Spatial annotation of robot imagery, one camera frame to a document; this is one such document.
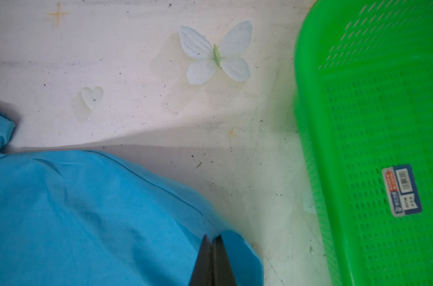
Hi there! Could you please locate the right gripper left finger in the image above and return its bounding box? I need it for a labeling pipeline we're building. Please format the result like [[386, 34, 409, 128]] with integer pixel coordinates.
[[189, 235, 213, 286]]

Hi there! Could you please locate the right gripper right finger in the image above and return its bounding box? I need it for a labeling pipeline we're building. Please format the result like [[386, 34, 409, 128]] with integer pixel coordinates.
[[212, 236, 237, 286]]

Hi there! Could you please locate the blue t-shirt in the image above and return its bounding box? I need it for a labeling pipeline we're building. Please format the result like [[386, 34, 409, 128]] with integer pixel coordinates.
[[0, 112, 264, 286]]

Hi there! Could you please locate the green plastic basket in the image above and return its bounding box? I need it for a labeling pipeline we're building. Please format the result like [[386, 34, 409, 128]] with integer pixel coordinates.
[[294, 1, 433, 286]]

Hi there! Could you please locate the basket barcode sticker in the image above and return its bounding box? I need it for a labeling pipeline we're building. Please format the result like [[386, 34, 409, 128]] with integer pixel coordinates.
[[382, 164, 423, 218]]

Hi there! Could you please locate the clear heart decoration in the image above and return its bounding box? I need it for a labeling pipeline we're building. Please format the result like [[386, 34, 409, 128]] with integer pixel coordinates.
[[81, 87, 104, 111]]

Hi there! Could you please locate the white butterfly decoration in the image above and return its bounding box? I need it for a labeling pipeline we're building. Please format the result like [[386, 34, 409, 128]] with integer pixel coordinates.
[[178, 20, 253, 85]]

